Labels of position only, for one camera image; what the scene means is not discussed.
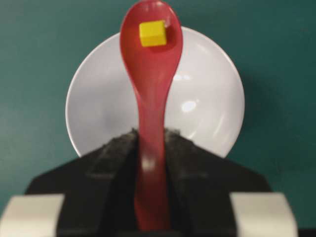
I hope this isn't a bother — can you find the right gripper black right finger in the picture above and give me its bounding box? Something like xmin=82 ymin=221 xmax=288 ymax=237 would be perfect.
xmin=163 ymin=128 xmax=274 ymax=237

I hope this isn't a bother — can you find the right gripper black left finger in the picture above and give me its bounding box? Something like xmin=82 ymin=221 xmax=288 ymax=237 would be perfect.
xmin=24 ymin=127 xmax=140 ymax=237

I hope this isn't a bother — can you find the red plastic soup spoon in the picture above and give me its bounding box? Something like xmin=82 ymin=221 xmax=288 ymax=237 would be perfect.
xmin=119 ymin=0 xmax=183 ymax=231

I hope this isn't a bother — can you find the yellow hexagonal prism block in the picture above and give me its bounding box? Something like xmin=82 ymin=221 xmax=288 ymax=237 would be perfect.
xmin=139 ymin=20 xmax=167 ymax=47

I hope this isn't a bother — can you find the white round bowl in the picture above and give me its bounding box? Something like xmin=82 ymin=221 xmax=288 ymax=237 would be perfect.
xmin=65 ymin=27 xmax=245 ymax=158

